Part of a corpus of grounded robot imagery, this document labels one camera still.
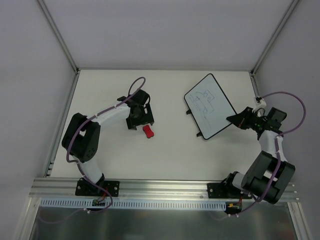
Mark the aluminium left corner post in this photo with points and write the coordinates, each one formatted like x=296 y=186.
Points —
x=57 y=34

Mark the red bone-shaped eraser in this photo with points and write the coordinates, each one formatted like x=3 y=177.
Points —
x=148 y=131

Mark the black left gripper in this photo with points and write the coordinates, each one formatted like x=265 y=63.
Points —
x=140 y=122

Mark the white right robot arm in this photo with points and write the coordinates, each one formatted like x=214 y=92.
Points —
x=270 y=173

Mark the aluminium mounting rail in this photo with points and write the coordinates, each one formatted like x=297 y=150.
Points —
x=177 y=190

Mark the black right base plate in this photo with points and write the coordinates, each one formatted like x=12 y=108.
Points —
x=224 y=191

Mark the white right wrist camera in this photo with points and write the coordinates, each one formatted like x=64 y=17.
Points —
x=260 y=104

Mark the black-framed small whiteboard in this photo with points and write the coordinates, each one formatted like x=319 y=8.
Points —
x=209 y=106

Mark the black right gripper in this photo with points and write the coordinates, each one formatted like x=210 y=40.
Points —
x=249 y=120

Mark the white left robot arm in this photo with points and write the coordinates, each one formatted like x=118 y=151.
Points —
x=81 y=140

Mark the white slotted cable duct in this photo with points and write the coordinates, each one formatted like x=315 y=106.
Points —
x=134 y=204

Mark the aluminium corner post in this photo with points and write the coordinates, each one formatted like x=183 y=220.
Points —
x=57 y=34
x=275 y=34

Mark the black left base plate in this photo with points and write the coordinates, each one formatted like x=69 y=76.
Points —
x=84 y=188

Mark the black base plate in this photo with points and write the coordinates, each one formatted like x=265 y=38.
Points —
x=84 y=188
x=224 y=191

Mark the aluminium right corner post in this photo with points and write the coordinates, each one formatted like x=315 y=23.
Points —
x=275 y=34

